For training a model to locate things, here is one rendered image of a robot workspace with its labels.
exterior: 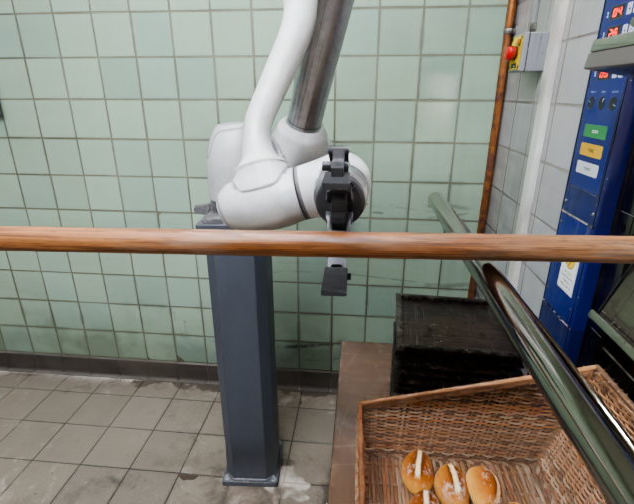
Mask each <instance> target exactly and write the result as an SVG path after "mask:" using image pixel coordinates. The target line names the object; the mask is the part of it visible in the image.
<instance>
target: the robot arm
mask: <svg viewBox="0 0 634 504"><path fill-rule="evenodd" d="M353 4H354V0H283V5H284V13H283V20H282V24H281V27H280V30H279V33H278V36H277V38H276V41H275V43H274V46H273V48H272V51H271V53H270V55H269V58H268V60H267V63H266V65H265V68H264V70H263V72H262V75H261V77H260V80H259V82H258V85H257V87H256V89H255V92H254V94H253V97H252V99H251V102H250V104H249V107H248V110H247V113H246V116H245V120H244V121H236V122H227V123H222V124H218V125H217V126H216V127H215V129H214V131H213V132H212V134H211V136H210V139H209V143H208V148H207V178H208V186H209V191H210V197H211V202H210V203H206V204H199V205H195V207H194V212H195V213H196V214H202V215H205V216H204V217H202V218H201V223H202V224H225V225H226V226H228V227H230V228H232V229H235V230H276V229H280V228H285V227H288V226H291V225H294V224H297V223H299V222H301V221H305V220H308V219H312V218H317V217H321V218H322V219H323V220H325V221H326V224H327V227H326V231H344V232H350V229H351V224H352V223H353V222H355V221H356V220H357V219H358V218H359V217H360V216H361V214H362V213H363V211H364V210H365V208H366V206H367V205H368V203H367V200H368V197H369V194H370V191H371V185H372V183H371V175H370V171H369V169H368V167H367V166H366V164H365V163H364V161H363V160H362V159H361V158H359V157H358V156H356V155H355V154H352V153H350V149H349V146H334V145H333V143H332V142H331V140H330V139H329V138H328V137H327V136H328V134H327V131H326V129H325V127H324V125H323V124H322V120H323V117H324V113H325V109H326V105H327V101H328V98H329V94H330V90H331V86H332V83H333V79H334V75H335V71H336V67H337V64H338V60H339V56H340V52H341V49H342V45H343V42H344V38H345V34H346V30H347V27H348V23H349V19H350V15H351V12H352V8H353ZM295 74H296V77H295V82H294V87H293V92H292V97H291V102H290V107H289V113H288V115H287V116H285V117H284V118H282V119H281V120H280V121H279V123H278V125H277V127H276V129H275V130H274V132H273V133H272V136H271V131H272V126H273V123H274V120H275V117H276V115H277V113H278V110H279V108H280V106H281V104H282V102H283V100H284V98H285V95H286V93H287V91H288V89H289V87H290V85H291V83H292V80H293V78H294V76H295ZM330 226H331V229H332V230H331V229H330ZM347 280H351V273H348V268H346V258H333V257H328V266H327V267H325V270H324V276H323V281H322V287H321V295H322V296H344V297H345V296H347Z"/></svg>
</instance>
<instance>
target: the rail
mask: <svg viewBox="0 0 634 504"><path fill-rule="evenodd" d="M628 46H634V31H632V32H627V33H623V34H618V35H614V36H610V37H605V38H601V39H596V40H594V42H593V44H592V47H591V50H590V52H591V53H593V52H599V51H605V50H611V49H616V48H622V47H628Z"/></svg>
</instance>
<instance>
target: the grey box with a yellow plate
mask: <svg viewBox="0 0 634 504"><path fill-rule="evenodd" d="M549 34H550V32H525V33H523V34H520V35H517V36H515V37H514V38H513V39H512V46H514V47H516V56H515V58H514V60H512V61H509V67H508V71H509V73H533V72H541V71H543V69H544V63H545V57H546V51H547V45H548V40H549ZM518 39H521V45H520V46H518V44H517V40H518Z"/></svg>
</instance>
